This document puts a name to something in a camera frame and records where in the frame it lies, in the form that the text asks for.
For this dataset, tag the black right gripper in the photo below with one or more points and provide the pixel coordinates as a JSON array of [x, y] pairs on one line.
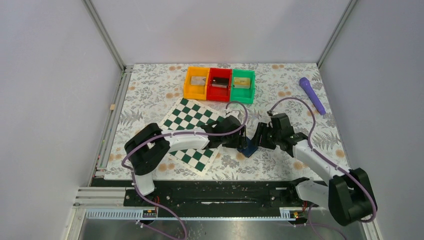
[[262, 138]]

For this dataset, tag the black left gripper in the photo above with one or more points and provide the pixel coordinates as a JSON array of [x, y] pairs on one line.
[[240, 141]]

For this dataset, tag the blue leather card holder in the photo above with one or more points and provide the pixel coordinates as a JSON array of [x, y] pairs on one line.
[[249, 150]]

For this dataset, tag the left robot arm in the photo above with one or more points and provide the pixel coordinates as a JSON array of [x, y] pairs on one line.
[[148, 147]]

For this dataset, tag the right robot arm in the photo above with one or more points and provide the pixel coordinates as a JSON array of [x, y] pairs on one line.
[[346, 193]]

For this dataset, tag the gold card box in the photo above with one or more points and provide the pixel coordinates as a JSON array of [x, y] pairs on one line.
[[241, 82]]

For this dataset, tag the black card box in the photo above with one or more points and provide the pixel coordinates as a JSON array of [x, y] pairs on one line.
[[220, 82]]

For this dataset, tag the silver card box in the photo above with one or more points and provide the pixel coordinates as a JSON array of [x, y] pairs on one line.
[[198, 80]]

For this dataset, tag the floral table mat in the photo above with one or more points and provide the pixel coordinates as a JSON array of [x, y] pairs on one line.
[[153, 89]]

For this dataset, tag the green plastic bin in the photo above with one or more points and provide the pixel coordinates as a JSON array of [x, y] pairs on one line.
[[245, 96]]

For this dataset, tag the purple toy microphone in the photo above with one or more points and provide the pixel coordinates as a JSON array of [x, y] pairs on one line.
[[307, 88]]

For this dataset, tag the red plastic bin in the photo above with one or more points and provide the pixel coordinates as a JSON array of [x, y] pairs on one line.
[[216, 93]]

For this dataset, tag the green white chessboard mat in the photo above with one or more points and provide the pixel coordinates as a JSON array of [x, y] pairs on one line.
[[187, 115]]

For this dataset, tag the yellow plastic bin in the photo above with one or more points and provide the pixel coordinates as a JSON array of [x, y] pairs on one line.
[[195, 92]]

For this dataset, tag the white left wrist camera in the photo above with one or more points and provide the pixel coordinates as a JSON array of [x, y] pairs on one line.
[[234, 113]]

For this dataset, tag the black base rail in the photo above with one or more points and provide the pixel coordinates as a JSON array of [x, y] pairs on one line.
[[226, 199]]

